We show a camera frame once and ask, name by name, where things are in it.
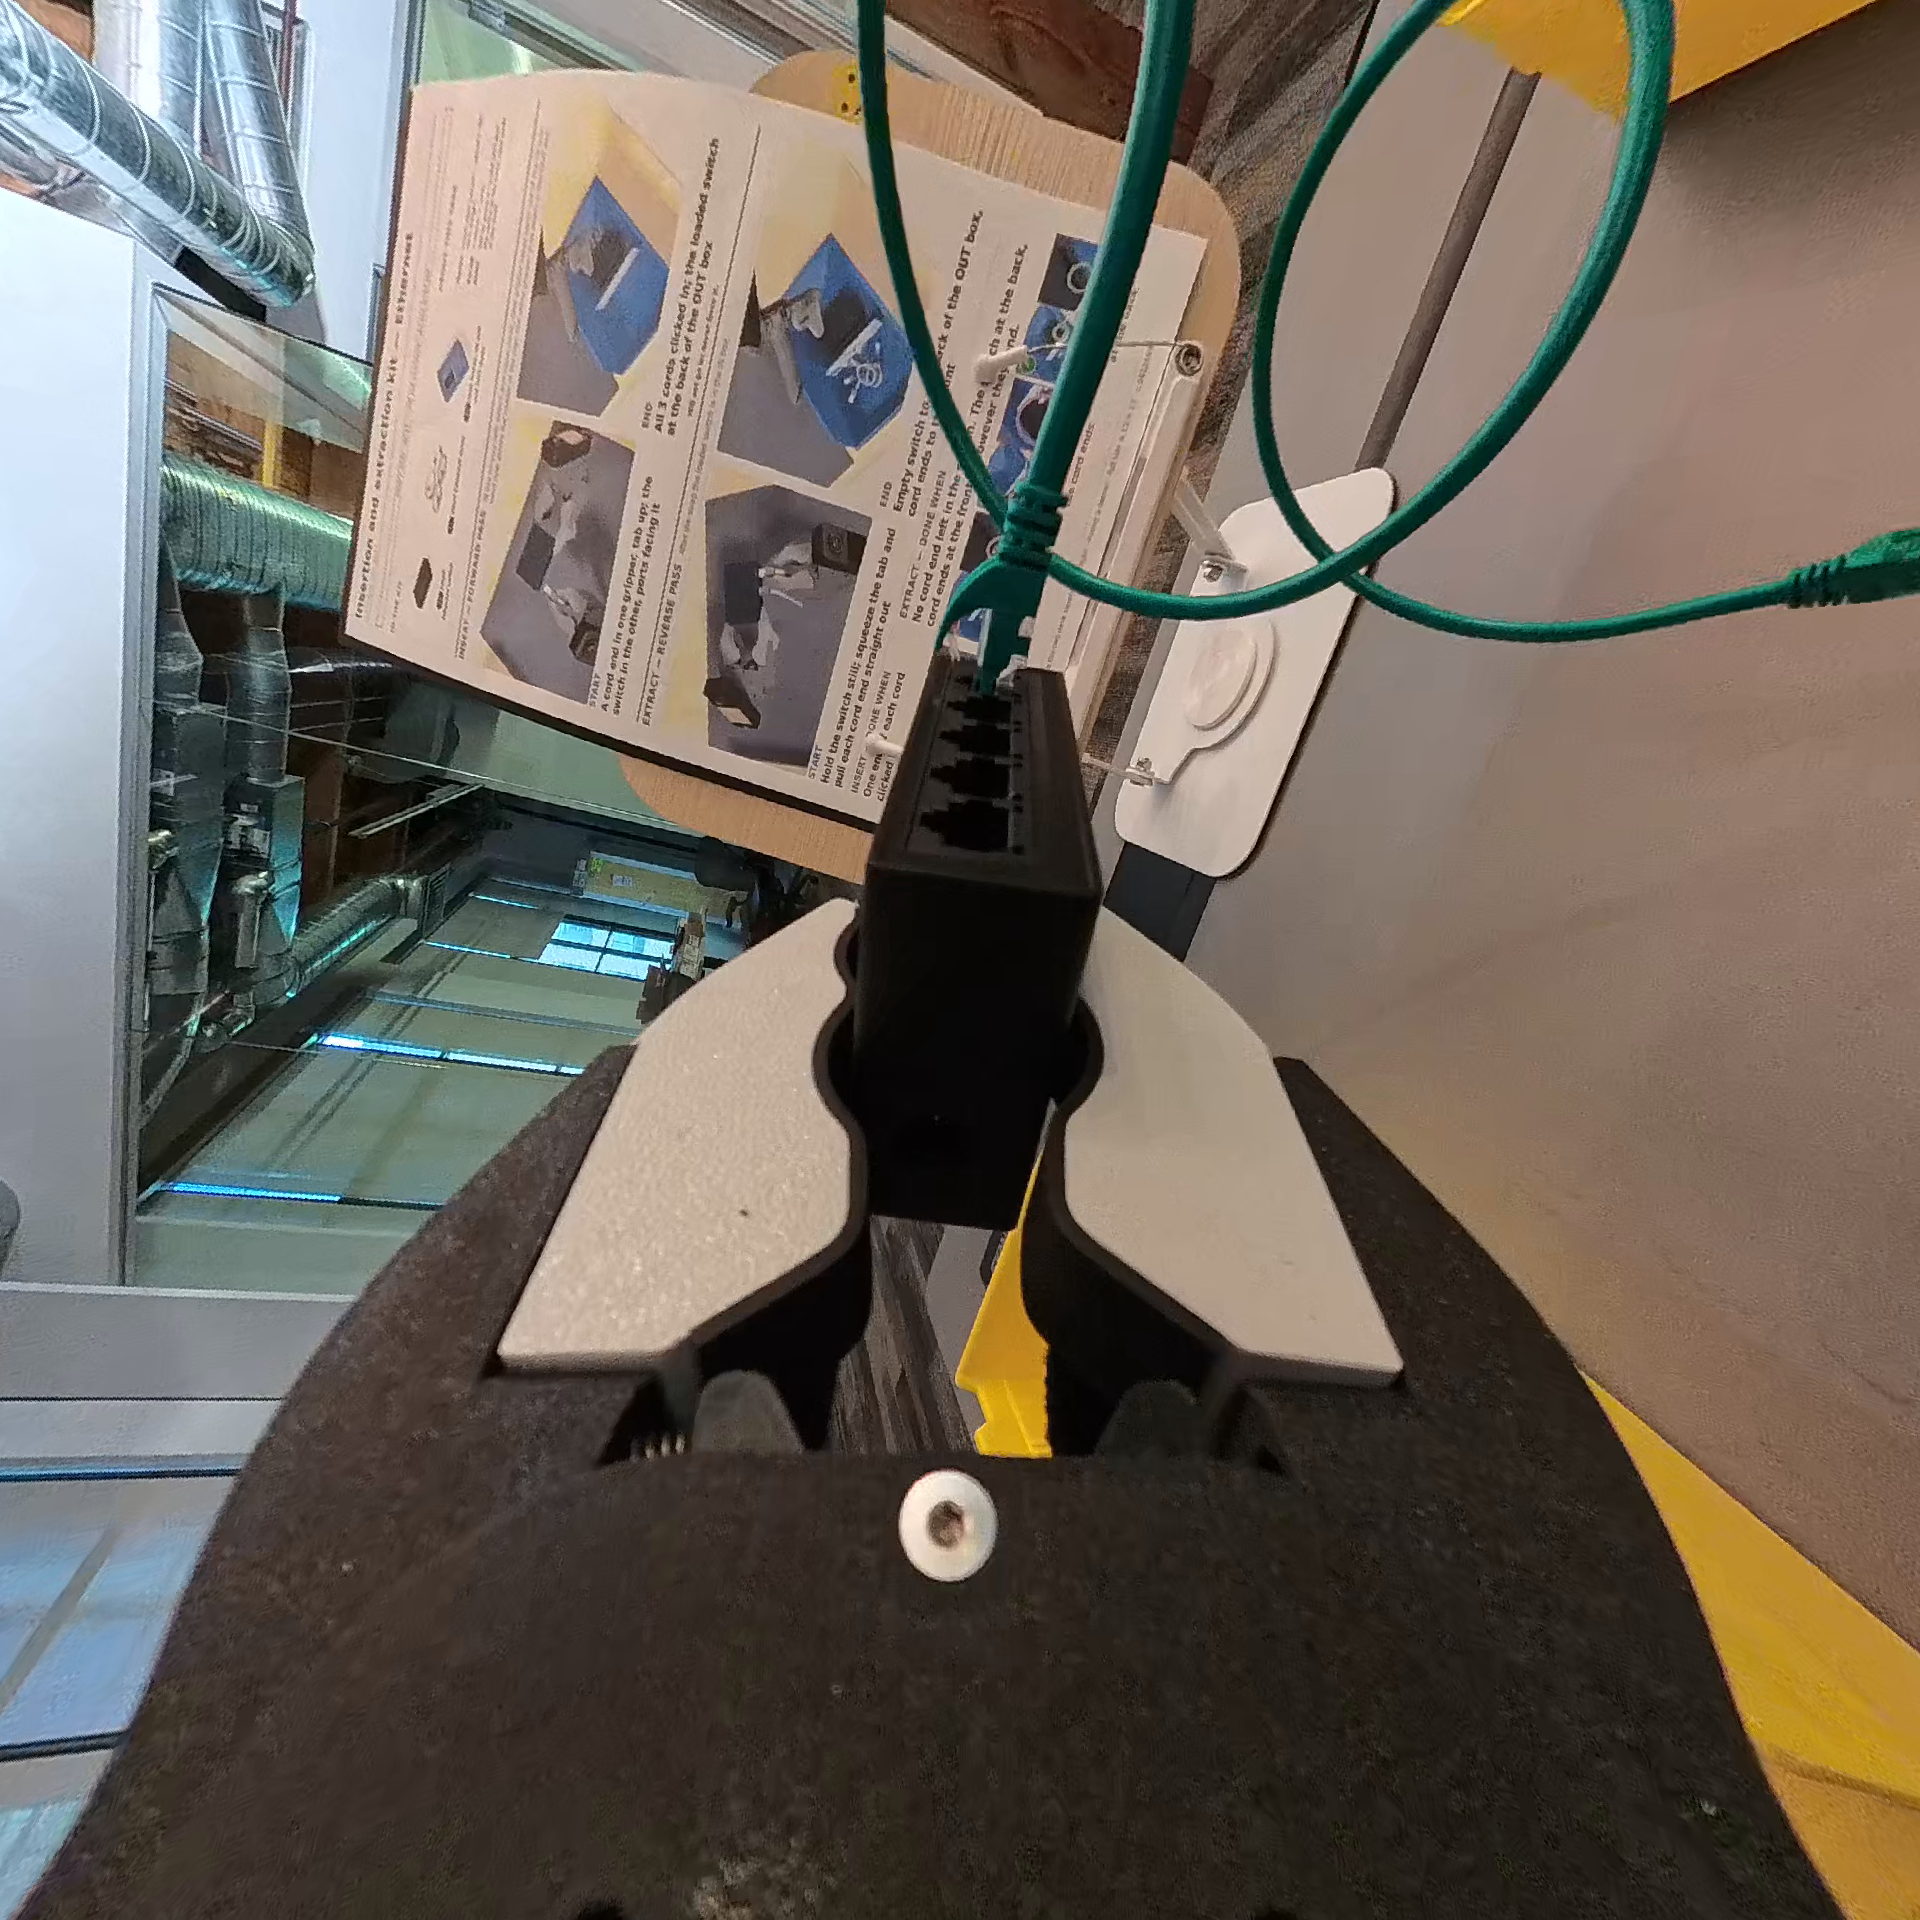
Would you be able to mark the dark table leg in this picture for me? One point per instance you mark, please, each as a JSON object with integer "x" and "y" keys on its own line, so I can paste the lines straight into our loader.
{"x": 1161, "y": 901}

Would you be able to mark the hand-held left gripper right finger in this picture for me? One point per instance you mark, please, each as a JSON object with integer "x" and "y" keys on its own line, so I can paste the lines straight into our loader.
{"x": 1214, "y": 1184}

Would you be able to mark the white sign stand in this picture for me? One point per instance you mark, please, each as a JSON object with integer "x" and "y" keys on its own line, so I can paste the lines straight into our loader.
{"x": 1201, "y": 781}

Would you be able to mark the silver spiral duct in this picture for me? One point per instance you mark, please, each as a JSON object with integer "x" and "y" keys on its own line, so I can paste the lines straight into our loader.
{"x": 119, "y": 135}

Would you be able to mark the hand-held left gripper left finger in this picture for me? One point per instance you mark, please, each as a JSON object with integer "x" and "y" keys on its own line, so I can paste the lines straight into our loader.
{"x": 691, "y": 1184}

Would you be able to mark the black network switch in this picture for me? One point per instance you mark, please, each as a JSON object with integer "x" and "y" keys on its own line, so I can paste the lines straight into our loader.
{"x": 960, "y": 1021}

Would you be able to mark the wooden board with instruction sheet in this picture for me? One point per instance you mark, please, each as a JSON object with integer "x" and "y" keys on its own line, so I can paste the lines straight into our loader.
{"x": 599, "y": 451}

